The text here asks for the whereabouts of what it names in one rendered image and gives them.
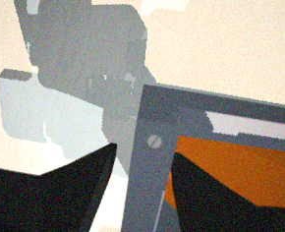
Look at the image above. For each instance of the orange l-shaped part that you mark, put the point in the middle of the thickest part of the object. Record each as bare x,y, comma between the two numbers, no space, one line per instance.
257,174

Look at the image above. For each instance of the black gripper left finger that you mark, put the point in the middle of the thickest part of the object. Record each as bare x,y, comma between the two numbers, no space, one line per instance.
65,199

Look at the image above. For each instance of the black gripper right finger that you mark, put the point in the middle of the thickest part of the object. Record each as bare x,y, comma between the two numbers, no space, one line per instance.
204,204

